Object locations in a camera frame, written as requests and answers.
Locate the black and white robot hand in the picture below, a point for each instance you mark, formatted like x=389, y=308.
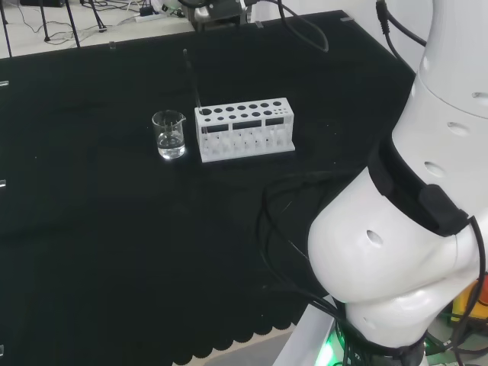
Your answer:
x=225, y=11

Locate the clear glass rod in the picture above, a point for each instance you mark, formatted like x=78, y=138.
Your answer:
x=192, y=80

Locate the white test tube rack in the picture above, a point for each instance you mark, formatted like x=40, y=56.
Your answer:
x=236, y=154

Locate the white power strip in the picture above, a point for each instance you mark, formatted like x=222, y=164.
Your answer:
x=148, y=13

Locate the small glass beaker with water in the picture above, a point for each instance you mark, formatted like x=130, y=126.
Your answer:
x=169, y=150

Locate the black tripod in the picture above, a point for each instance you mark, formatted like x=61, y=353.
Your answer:
x=5, y=30
x=72, y=26

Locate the black bench cloth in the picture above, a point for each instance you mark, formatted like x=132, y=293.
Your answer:
x=95, y=228

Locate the yellow stop button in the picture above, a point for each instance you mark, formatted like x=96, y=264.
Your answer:
x=463, y=305

